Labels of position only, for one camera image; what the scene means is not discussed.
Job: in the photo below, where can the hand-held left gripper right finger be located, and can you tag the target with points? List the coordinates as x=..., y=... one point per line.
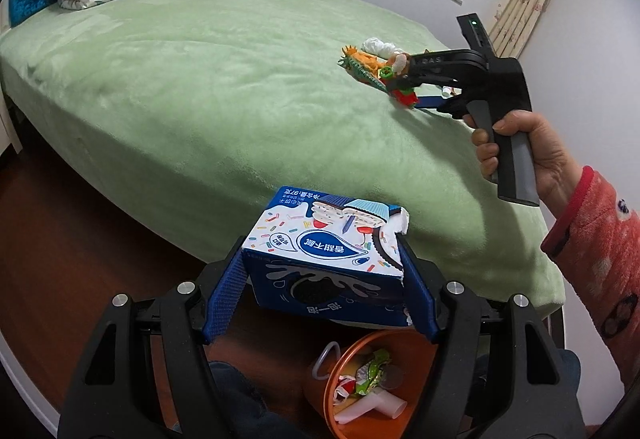
x=420, y=304

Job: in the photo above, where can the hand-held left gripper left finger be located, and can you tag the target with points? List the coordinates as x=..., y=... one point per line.
x=225, y=299

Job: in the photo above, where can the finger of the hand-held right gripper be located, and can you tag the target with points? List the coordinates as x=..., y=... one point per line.
x=427, y=101
x=440, y=61

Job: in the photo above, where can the orange trash bin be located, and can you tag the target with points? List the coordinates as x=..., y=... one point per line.
x=415, y=369

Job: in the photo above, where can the orange toy dinosaur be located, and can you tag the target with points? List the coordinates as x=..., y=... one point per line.
x=365, y=64

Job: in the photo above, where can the green snack wrapper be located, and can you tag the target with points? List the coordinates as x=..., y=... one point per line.
x=372, y=369

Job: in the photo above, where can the blue cookie box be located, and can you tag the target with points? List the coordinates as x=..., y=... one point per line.
x=320, y=269

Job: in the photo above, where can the red and white wrapper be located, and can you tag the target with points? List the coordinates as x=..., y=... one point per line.
x=345, y=386

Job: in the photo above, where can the beige cylindrical cup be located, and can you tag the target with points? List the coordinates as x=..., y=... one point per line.
x=372, y=406

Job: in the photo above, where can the person's red sleeved forearm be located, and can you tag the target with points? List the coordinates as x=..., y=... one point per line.
x=600, y=249

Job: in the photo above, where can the person's right hand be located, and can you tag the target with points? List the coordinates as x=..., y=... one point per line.
x=550, y=154

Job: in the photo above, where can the green bed blanket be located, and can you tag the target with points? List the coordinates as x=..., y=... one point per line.
x=225, y=84

